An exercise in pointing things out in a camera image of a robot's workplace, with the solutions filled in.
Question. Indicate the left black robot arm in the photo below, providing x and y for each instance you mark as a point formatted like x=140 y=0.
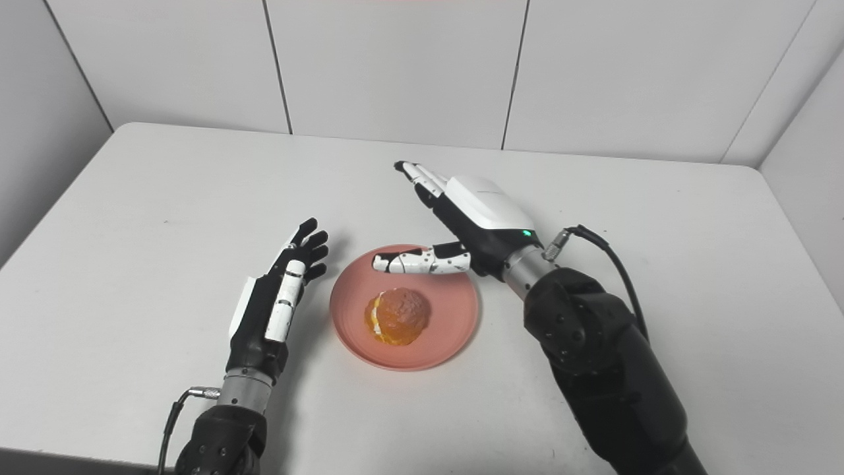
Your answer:
x=224 y=435

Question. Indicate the orange cream puff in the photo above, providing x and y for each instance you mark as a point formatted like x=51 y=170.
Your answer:
x=397 y=316

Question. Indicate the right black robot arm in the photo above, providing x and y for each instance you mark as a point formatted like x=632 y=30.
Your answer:
x=606 y=369

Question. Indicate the pink round plate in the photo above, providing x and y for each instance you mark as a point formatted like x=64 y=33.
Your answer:
x=448 y=310

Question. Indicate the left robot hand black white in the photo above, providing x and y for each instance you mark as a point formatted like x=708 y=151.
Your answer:
x=264 y=316

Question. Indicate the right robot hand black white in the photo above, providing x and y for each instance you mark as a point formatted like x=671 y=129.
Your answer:
x=475 y=218

